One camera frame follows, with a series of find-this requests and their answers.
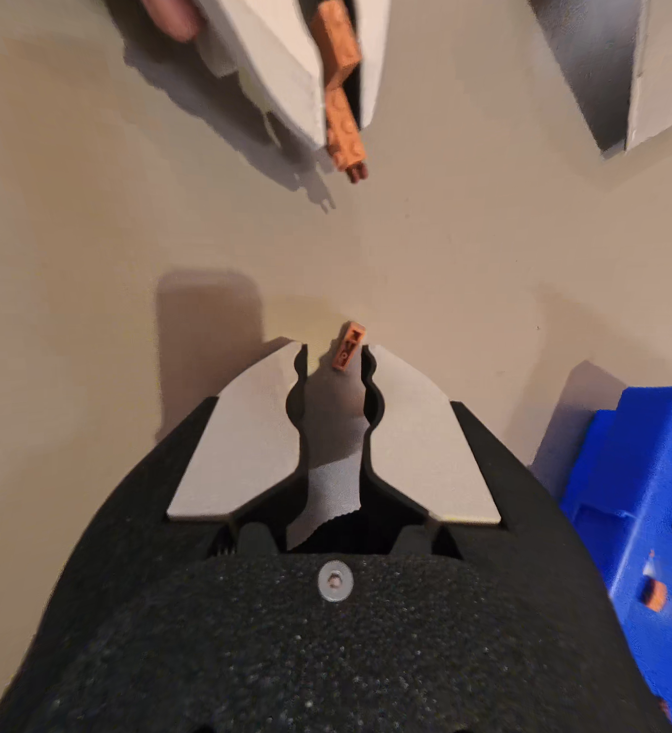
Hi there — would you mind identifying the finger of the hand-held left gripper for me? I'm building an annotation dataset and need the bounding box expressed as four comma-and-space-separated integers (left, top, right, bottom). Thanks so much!
354, 0, 392, 130
193, 0, 329, 152

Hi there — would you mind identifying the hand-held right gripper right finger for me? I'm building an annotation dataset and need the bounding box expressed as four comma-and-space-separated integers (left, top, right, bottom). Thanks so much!
359, 342, 503, 528

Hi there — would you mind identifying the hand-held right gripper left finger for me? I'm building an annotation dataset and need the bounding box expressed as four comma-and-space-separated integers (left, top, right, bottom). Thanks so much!
167, 342, 310, 528

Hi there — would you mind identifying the brown brick assembly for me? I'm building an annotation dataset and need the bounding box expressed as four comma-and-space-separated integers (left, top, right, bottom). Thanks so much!
308, 0, 372, 185

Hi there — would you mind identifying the small orange plate brick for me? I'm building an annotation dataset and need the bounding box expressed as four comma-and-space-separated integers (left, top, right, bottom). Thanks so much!
332, 322, 368, 374

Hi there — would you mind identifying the blue plastic bin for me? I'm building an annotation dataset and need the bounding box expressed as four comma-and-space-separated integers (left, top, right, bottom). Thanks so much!
557, 386, 672, 733

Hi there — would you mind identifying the brick instruction booklet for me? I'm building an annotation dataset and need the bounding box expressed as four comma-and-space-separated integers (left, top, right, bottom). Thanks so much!
529, 0, 672, 161

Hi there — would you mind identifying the grey desk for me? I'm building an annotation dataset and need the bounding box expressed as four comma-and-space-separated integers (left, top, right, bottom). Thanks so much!
0, 0, 672, 722

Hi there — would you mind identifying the person's left hand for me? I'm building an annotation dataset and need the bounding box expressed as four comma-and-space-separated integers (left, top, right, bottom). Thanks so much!
142, 0, 207, 44

